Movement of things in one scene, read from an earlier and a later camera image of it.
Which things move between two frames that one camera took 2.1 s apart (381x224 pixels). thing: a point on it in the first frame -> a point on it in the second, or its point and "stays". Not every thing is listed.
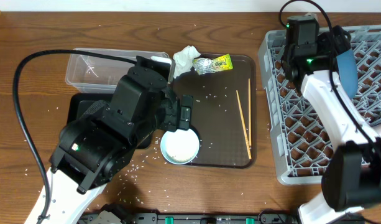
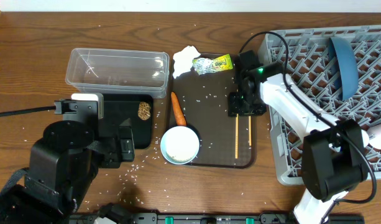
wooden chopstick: [242, 117] -> [237, 136]
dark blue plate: [348, 73] stays
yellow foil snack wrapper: [206, 65] stays
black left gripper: [184, 112] -> [125, 144]
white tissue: [183, 60] stays
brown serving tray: [224, 114] stays
